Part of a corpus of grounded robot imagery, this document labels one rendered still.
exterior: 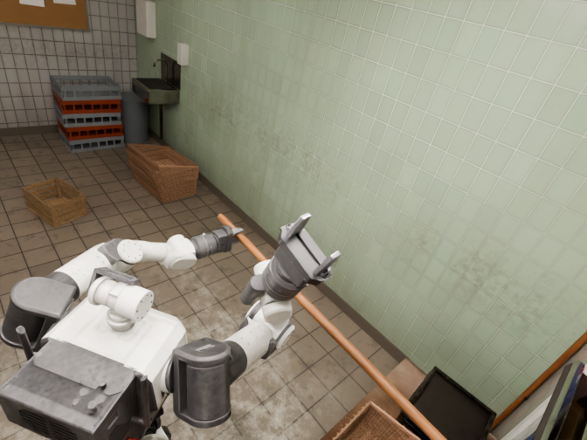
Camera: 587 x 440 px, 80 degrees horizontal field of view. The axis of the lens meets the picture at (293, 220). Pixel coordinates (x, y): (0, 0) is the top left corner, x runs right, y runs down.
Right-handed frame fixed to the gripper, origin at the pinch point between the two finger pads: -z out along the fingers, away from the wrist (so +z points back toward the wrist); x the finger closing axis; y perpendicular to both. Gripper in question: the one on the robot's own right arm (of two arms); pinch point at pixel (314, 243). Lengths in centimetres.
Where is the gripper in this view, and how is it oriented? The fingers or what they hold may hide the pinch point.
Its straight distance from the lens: 60.7
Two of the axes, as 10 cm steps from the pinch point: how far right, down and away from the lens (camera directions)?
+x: -5.8, -7.8, 2.5
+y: 7.3, -3.7, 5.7
